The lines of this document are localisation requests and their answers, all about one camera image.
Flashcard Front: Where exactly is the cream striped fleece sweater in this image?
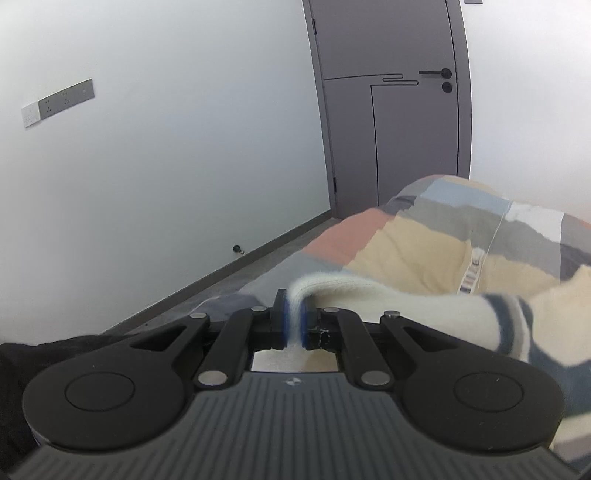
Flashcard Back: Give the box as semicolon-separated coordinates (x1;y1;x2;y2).
253;266;590;418

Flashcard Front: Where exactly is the grey bedroom door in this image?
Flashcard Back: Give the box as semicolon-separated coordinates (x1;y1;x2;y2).
303;1;472;218

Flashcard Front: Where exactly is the colourful patchwork bed quilt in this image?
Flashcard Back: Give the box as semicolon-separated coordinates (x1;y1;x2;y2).
198;176;590;469

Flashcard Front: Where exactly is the black door handle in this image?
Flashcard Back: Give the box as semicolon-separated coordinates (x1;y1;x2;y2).
418;68;454;93

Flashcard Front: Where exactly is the grey wall socket panel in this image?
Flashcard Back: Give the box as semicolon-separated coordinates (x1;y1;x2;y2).
38;79;95;120

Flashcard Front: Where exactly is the white wall socket plate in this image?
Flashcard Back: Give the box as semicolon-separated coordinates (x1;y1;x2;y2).
21;102;42;129

